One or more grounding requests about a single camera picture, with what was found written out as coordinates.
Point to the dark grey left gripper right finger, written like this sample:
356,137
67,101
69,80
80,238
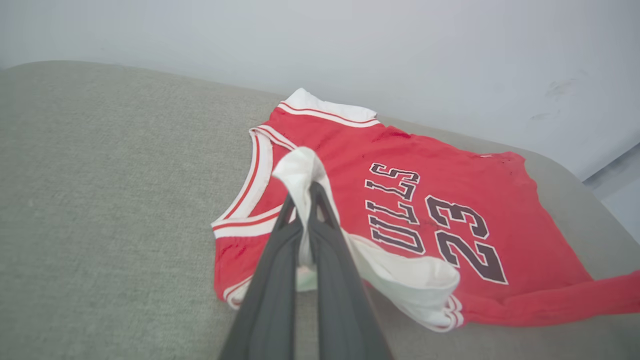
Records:
340,300

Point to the red and white basketball jersey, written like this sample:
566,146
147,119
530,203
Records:
450,190

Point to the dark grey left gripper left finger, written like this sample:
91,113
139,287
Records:
272,290

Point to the grey fabric sofa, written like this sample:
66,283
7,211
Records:
100,200

